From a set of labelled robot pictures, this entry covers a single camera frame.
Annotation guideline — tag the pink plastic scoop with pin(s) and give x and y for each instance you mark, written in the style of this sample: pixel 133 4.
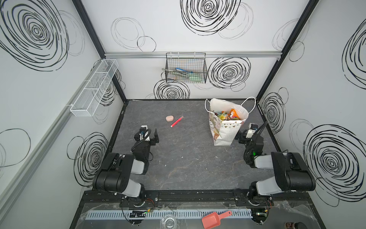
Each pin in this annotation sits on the pink plastic scoop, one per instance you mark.
pixel 214 219

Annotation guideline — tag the pink round eraser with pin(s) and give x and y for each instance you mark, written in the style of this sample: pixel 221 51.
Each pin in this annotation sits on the pink round eraser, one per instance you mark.
pixel 169 118

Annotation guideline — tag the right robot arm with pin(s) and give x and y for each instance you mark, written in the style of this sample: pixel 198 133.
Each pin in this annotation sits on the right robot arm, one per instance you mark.
pixel 291 174

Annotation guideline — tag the white cable duct strip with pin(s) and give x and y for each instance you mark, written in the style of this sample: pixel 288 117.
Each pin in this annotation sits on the white cable duct strip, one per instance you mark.
pixel 156 214

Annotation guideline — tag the green orange snack bag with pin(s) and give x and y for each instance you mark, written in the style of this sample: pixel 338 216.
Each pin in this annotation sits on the green orange snack bag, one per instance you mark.
pixel 233 115

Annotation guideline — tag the blue green tools in basket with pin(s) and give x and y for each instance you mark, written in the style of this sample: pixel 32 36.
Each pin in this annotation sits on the blue green tools in basket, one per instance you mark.
pixel 185 76

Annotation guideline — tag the black wire wall basket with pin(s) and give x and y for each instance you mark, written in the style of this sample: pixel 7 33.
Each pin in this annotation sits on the black wire wall basket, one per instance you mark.
pixel 190 61

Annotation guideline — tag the clear glass bowl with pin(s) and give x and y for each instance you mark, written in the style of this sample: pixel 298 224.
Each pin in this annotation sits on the clear glass bowl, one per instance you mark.
pixel 168 222

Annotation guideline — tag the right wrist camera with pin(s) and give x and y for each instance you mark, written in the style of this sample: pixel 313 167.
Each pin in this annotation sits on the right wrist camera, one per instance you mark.
pixel 251 128

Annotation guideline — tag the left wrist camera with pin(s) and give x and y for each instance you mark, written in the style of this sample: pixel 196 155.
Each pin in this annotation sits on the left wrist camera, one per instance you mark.
pixel 143 130

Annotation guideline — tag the clear plastic wall shelf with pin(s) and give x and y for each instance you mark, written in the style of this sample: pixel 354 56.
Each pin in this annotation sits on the clear plastic wall shelf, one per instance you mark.
pixel 96 86

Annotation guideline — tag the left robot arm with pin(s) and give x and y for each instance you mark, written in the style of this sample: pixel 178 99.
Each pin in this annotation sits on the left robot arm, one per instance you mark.
pixel 116 169

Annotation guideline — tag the pink marker pen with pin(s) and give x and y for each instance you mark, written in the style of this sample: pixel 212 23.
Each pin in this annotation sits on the pink marker pen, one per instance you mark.
pixel 177 121

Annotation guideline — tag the white patterned paper bag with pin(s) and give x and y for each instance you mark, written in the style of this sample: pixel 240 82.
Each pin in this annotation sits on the white patterned paper bag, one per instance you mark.
pixel 223 129

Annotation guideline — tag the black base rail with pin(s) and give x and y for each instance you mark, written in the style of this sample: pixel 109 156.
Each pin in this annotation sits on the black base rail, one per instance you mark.
pixel 239 196

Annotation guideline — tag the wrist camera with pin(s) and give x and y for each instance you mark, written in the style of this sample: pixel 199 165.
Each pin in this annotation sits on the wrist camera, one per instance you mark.
pixel 251 128
pixel 143 130

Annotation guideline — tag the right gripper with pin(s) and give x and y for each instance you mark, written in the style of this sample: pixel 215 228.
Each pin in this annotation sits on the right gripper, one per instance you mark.
pixel 242 137

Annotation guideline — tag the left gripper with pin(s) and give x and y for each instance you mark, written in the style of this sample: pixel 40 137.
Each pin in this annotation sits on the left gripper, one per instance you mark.
pixel 152 141

